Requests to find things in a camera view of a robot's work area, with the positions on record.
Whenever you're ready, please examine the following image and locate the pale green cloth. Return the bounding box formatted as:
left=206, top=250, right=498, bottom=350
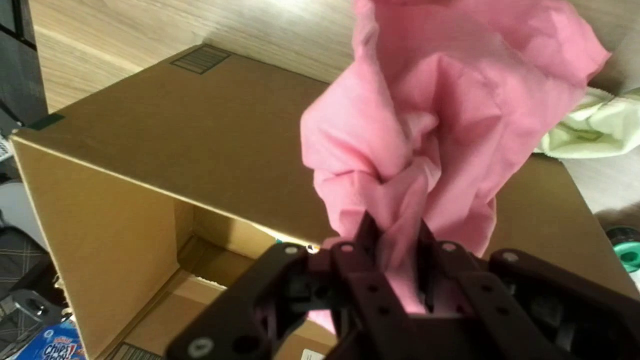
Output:
left=535, top=88, right=640, bottom=160

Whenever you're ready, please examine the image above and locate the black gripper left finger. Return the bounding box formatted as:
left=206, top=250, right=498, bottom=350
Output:
left=331, top=214, right=412, bottom=360

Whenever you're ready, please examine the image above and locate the pink cloth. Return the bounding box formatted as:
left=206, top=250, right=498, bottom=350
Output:
left=299, top=0, right=609, bottom=315

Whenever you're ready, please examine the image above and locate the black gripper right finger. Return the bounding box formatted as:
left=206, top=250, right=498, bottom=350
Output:
left=415, top=224, right=563, bottom=360

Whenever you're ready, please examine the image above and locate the cardboard box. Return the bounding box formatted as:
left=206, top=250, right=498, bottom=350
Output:
left=11, top=45, right=640, bottom=360

